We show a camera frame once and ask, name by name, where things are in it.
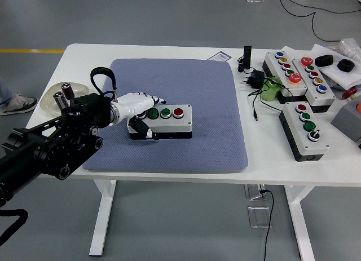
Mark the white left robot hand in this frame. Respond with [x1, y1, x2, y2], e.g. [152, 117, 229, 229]
[114, 92, 167, 140]

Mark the grey three-button control box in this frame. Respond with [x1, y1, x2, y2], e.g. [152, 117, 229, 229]
[126, 104, 193, 140]

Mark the grey five-button control box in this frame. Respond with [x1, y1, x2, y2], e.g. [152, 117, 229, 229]
[292, 55, 337, 113]
[262, 50, 309, 105]

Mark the grey four-button control box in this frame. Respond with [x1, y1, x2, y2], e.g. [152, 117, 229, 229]
[279, 101, 330, 162]

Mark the blue-grey textured mat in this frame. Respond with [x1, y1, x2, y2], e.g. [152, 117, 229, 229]
[82, 58, 249, 173]

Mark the translucent beige dish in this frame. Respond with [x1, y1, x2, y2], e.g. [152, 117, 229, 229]
[39, 81, 90, 116]

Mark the dark cylindrical battery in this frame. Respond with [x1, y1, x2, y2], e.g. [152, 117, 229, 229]
[60, 82, 74, 100]
[52, 91, 68, 111]

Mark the purple-edged white label card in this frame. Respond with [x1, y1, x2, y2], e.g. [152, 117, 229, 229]
[209, 51, 231, 63]

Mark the person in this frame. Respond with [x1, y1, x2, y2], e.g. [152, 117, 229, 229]
[0, 76, 38, 116]

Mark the white table leg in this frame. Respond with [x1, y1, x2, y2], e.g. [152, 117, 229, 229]
[89, 179, 117, 256]
[284, 185, 316, 261]

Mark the black upright stand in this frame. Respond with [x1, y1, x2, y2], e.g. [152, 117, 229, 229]
[243, 46, 253, 70]

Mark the black power adapter plug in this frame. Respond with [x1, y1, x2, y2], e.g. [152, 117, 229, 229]
[240, 70, 266, 89]

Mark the green plastic cup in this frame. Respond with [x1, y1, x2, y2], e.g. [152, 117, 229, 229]
[259, 77, 287, 102]

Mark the white foam sheet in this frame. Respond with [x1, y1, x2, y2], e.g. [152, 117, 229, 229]
[281, 43, 361, 92]

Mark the plain grey box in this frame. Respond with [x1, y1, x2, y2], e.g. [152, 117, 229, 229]
[330, 95, 361, 143]

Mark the red knob part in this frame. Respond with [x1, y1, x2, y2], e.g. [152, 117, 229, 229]
[341, 87, 358, 101]

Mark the clear bubble plastic bag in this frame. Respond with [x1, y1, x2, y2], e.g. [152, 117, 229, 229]
[338, 37, 361, 65]

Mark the black adapter cord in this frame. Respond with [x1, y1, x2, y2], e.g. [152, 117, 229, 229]
[247, 77, 294, 122]

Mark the clear plastic floor bracket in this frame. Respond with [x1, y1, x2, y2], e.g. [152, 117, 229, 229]
[244, 184, 268, 201]
[247, 206, 274, 229]

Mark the black braided cable loop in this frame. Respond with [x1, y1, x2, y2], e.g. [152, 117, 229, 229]
[0, 209, 29, 244]

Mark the black cable under table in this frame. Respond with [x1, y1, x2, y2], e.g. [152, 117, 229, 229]
[259, 189, 275, 261]

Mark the black foam ring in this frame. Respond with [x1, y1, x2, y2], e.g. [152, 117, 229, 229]
[314, 55, 334, 68]
[337, 59, 355, 73]

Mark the black floor cable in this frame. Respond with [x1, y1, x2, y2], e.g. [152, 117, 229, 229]
[275, 0, 361, 42]

